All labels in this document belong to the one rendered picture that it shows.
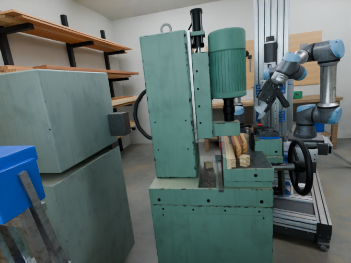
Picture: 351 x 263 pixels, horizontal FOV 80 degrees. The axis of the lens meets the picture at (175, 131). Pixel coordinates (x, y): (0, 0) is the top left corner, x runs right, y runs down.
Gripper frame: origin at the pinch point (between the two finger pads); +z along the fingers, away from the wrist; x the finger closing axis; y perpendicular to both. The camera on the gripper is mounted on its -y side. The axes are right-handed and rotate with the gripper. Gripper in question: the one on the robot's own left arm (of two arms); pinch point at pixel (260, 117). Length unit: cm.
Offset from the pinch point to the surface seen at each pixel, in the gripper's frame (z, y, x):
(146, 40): -10, 68, 22
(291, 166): 14.9, -22.8, 12.3
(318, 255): 71, -90, -19
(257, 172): 19.2, -2.2, 33.4
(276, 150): 10.8, -12.8, 10.4
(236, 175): 24.9, 4.8, 33.4
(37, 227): 47, 57, 80
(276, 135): 4.4, -9.3, 9.2
